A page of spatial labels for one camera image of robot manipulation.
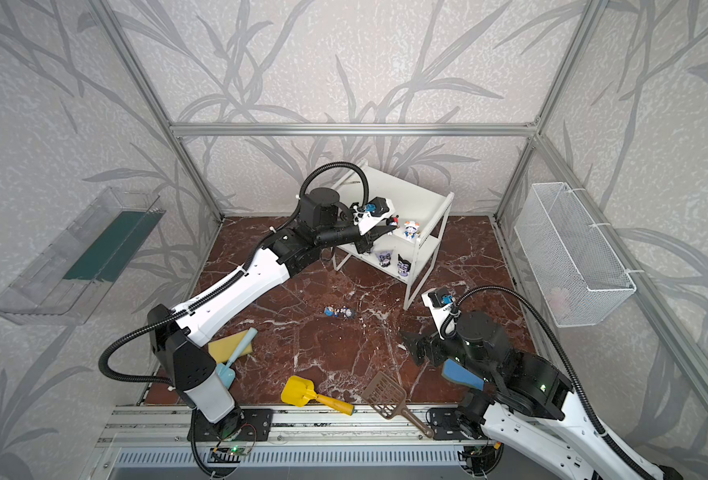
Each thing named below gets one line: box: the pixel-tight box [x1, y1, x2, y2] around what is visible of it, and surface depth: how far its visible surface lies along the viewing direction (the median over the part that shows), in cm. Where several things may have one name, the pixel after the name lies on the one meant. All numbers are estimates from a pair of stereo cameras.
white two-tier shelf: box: [332, 162, 456, 310], surface depth 72 cm
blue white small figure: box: [404, 220, 420, 239], surface depth 70 cm
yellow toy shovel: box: [281, 376, 355, 416], surface depth 79 cm
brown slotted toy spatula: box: [361, 371, 433, 439], surface depth 80 cm
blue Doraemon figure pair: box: [324, 306, 352, 318], surface depth 95 cm
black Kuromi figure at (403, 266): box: [397, 254, 411, 277], surface depth 82 cm
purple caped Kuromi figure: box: [375, 250, 393, 267], surface depth 84 cm
